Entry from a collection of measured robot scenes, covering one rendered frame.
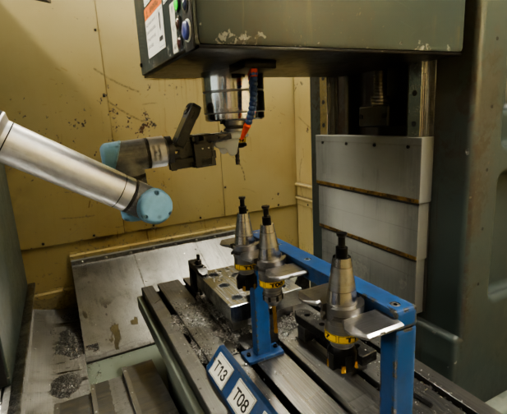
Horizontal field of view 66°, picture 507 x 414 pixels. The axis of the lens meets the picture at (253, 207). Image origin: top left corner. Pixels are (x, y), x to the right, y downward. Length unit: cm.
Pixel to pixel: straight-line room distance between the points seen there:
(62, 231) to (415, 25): 166
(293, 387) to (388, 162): 67
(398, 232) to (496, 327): 39
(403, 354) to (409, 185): 64
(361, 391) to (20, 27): 182
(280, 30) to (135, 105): 133
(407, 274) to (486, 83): 55
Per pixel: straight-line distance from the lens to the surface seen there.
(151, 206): 84
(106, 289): 193
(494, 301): 133
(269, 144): 226
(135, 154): 97
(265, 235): 74
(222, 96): 99
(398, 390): 64
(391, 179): 121
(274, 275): 71
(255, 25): 75
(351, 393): 96
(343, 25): 85
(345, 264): 56
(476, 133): 111
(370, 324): 56
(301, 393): 95
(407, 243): 122
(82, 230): 203
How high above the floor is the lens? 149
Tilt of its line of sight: 13 degrees down
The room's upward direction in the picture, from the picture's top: 3 degrees counter-clockwise
